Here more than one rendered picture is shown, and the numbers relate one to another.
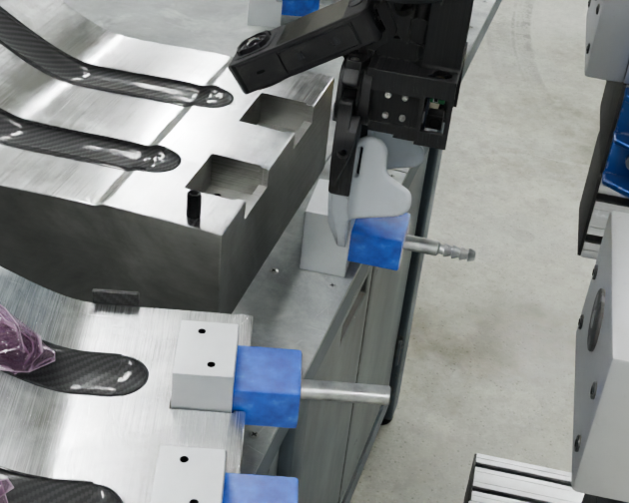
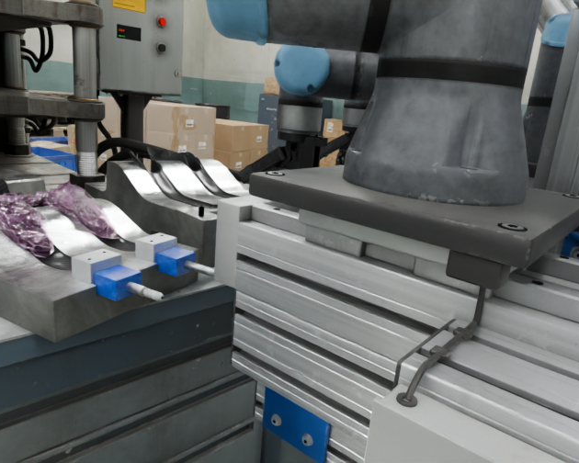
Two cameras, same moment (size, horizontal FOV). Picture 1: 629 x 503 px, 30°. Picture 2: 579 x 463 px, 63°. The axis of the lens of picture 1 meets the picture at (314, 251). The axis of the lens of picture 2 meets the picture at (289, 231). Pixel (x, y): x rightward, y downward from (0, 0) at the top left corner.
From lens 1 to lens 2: 0.51 m
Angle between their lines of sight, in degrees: 33
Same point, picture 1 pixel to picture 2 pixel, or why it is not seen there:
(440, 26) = (304, 153)
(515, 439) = not seen: outside the picture
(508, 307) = not seen: hidden behind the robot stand
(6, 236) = (154, 224)
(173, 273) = (191, 239)
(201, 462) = (107, 254)
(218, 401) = (149, 255)
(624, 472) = (228, 267)
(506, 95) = not seen: hidden behind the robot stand
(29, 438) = (79, 249)
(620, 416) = (222, 232)
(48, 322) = (127, 232)
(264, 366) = (175, 251)
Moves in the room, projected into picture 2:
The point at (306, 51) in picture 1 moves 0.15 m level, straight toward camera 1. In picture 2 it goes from (260, 164) to (204, 172)
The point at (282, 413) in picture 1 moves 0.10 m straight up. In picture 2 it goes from (170, 267) to (172, 198)
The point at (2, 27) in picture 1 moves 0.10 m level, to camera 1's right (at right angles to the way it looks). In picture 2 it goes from (204, 177) to (238, 185)
